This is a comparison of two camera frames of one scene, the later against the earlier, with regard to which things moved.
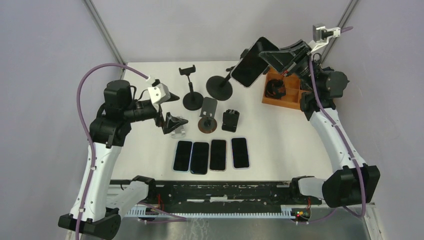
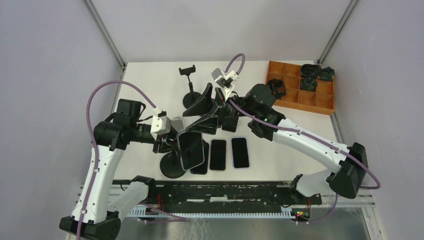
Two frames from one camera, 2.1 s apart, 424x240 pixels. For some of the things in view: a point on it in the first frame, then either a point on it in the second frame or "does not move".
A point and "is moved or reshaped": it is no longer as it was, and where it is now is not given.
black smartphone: [199, 158] does not move
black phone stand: [218, 87] is moved or reshaped
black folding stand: [230, 119] does not move
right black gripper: [283, 59] -> [208, 123]
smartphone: [251, 65] -> [191, 148]
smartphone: [218, 154] does not move
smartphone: [240, 156] does not move
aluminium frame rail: [326, 206] does not move
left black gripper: [171, 122] -> [167, 145]
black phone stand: [192, 100] does not move
